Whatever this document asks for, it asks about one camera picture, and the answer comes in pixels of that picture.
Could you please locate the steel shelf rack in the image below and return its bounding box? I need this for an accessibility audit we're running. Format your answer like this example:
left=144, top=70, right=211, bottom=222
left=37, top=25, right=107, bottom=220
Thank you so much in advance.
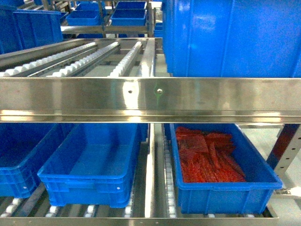
left=0, top=0, right=301, bottom=226

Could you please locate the red parts pile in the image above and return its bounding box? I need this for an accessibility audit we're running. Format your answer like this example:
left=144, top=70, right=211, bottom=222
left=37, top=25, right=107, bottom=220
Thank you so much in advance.
left=175, top=127, right=246, bottom=183

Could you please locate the blue bin with red parts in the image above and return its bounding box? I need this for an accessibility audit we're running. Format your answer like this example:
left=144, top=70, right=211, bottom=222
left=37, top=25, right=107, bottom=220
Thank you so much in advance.
left=169, top=123, right=283, bottom=214

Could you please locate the large blue bin upper shelf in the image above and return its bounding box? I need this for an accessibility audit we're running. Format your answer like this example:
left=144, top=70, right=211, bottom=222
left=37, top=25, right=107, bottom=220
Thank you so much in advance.
left=162, top=0, right=301, bottom=78

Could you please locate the empty blue bin middle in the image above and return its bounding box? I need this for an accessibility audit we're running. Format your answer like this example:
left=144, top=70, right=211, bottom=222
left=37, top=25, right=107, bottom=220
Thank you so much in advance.
left=38, top=123, right=148, bottom=208

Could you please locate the blue bin left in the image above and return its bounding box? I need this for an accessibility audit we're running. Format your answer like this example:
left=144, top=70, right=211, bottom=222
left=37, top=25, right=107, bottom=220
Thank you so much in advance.
left=0, top=123, right=75, bottom=198

